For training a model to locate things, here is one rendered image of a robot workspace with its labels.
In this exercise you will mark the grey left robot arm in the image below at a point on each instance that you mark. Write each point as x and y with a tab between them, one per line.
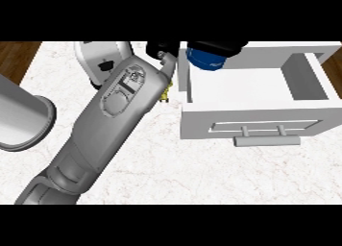
107	121

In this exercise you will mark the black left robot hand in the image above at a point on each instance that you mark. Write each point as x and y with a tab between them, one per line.
220	46

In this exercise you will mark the grey cylinder with rim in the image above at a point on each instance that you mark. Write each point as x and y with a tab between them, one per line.
12	112

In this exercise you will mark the white appliance with black marks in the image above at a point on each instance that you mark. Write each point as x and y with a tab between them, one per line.
91	56

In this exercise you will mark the small yellow object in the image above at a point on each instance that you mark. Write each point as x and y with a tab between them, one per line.
167	93

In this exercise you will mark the white drawer box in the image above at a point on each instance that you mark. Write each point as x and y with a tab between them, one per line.
239	86

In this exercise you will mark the white cabinet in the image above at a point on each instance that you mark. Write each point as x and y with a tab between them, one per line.
291	47

